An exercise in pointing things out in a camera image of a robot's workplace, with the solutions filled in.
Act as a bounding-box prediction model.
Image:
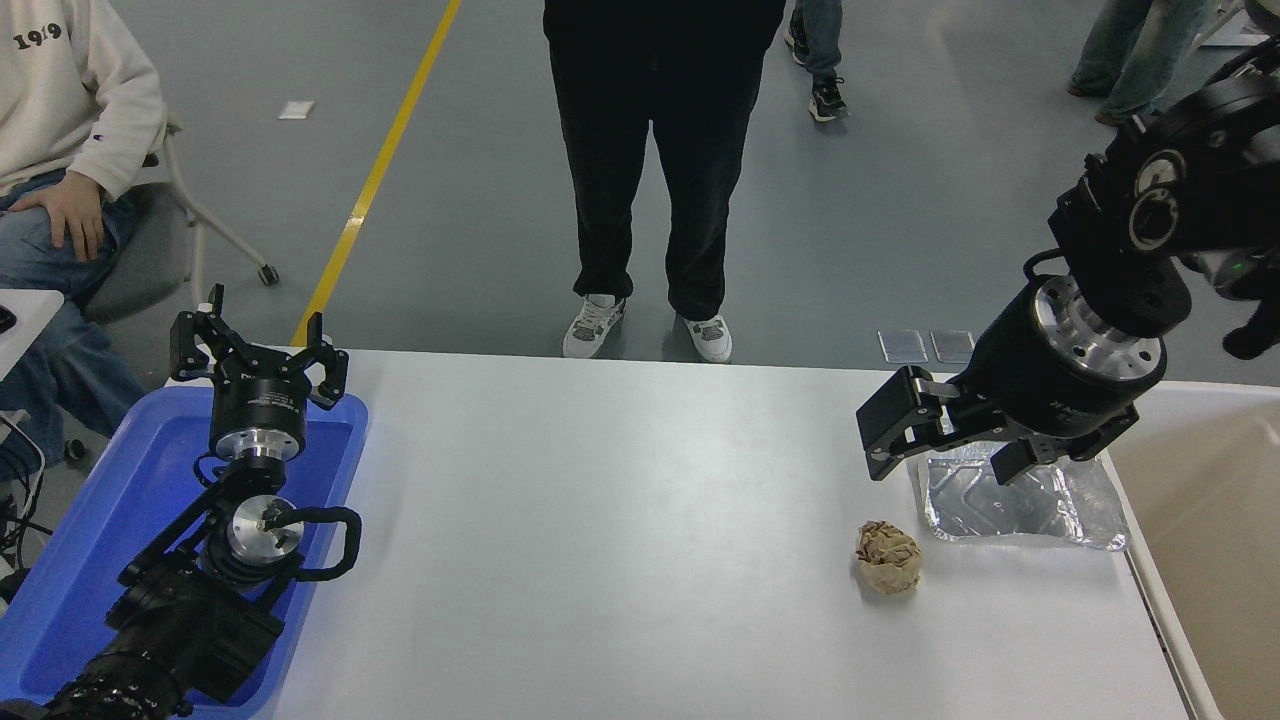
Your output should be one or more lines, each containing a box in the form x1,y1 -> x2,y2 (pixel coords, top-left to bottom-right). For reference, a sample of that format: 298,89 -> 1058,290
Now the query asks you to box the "silver foil plate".
915,445 -> 1131,553

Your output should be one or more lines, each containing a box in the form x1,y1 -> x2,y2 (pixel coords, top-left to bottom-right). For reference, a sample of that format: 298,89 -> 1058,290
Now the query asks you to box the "crumpled tan paper ball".
853,520 -> 924,598

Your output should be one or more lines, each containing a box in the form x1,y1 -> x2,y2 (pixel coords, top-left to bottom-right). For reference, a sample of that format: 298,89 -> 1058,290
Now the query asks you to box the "distant standing person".
1065,0 -> 1216,128

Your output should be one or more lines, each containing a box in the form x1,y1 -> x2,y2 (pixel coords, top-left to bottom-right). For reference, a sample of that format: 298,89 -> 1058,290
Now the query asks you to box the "blue plastic tray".
0,385 -> 371,711

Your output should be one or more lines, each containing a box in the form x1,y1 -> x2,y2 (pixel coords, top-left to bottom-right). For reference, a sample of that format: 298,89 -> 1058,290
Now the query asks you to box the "walking person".
783,0 -> 851,124

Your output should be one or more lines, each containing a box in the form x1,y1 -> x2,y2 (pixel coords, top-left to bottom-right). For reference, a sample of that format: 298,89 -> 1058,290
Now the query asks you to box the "seated person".
0,0 -> 169,486

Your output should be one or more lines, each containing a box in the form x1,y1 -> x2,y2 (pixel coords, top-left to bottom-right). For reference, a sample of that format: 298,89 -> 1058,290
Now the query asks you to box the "black cable bundle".
0,412 -> 53,601

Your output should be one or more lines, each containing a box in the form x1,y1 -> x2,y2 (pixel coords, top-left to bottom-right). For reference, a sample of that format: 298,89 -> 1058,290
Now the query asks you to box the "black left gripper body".
210,345 -> 311,441

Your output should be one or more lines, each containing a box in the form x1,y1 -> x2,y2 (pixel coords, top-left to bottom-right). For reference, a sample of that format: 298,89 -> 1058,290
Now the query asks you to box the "small white side table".
0,288 -> 66,381

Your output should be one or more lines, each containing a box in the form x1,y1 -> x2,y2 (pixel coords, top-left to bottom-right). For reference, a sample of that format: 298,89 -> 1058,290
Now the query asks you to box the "seated person's hand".
10,170 -> 109,263

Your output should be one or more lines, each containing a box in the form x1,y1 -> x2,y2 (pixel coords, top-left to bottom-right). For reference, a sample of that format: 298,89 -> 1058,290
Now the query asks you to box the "grey wheeled chair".
80,115 -> 281,326

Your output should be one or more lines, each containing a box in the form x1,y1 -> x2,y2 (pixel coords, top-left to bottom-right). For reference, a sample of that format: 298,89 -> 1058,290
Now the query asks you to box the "large pale bin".
1105,380 -> 1280,720

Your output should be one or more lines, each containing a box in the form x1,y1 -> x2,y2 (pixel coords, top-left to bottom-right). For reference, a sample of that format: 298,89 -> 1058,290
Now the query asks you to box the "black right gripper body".
955,283 -> 1151,463

